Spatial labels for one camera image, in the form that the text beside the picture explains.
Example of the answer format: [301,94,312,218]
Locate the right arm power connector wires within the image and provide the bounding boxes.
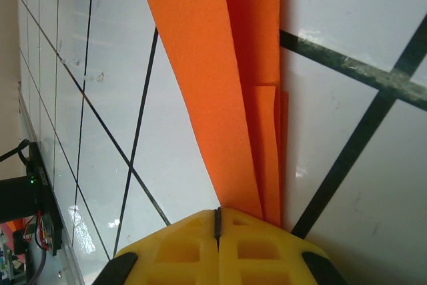
[13,210,56,256]

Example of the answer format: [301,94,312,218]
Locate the orange square paper sheet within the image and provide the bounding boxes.
[135,0,290,228]

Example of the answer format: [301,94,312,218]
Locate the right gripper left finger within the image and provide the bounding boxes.
[96,208,221,285]

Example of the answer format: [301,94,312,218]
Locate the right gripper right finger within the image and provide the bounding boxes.
[217,207,350,285]

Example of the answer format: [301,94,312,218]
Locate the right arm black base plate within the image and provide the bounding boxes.
[27,141,65,258]

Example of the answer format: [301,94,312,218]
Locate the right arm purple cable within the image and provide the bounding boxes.
[31,250,49,285]

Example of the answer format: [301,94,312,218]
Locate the small black cable loop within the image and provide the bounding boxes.
[0,137,30,166]

